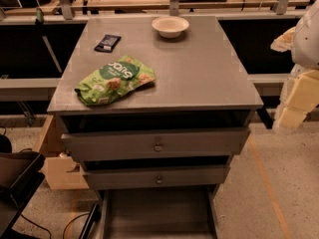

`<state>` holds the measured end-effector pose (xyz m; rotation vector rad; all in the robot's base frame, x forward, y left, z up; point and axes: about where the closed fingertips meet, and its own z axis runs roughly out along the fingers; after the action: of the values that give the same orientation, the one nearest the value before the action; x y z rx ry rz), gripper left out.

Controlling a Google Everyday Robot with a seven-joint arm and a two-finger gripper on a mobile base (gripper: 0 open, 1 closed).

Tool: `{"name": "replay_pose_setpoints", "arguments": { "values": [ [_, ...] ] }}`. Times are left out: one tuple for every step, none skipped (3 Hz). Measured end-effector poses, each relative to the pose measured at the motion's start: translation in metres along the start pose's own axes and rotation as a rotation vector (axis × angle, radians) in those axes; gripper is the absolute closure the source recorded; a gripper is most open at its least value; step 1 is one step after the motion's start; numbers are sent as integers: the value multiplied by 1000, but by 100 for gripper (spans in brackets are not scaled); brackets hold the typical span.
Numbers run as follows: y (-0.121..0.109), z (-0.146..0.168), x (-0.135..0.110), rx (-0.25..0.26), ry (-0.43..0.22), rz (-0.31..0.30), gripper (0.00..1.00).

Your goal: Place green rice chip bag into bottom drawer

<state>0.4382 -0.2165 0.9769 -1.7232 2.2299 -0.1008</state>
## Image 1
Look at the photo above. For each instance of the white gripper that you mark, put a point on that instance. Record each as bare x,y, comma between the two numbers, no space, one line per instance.
307,44

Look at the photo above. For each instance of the black bin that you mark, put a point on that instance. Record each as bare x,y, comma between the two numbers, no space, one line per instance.
20,177

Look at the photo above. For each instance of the grey drawer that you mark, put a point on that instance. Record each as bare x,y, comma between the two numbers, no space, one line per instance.
156,172
155,135
158,213

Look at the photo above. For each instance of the middle grey drawer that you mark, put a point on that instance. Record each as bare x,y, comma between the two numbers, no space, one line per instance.
156,172

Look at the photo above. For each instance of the wooden box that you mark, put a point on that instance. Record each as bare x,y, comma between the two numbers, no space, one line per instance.
60,170

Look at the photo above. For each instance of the white bowl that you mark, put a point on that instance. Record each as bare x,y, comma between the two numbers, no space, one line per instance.
170,26

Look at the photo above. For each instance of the green rice chip bag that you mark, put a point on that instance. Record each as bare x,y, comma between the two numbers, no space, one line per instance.
113,81

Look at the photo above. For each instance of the grey drawer cabinet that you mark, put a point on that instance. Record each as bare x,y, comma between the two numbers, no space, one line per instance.
196,72

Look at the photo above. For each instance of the dark snack bar wrapper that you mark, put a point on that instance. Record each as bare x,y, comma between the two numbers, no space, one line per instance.
108,43

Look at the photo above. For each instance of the top grey drawer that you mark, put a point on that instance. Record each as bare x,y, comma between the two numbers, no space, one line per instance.
155,135

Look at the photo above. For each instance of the bottom grey drawer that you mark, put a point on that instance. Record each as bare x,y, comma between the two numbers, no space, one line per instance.
158,213

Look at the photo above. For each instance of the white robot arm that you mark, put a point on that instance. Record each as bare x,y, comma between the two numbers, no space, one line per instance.
305,47

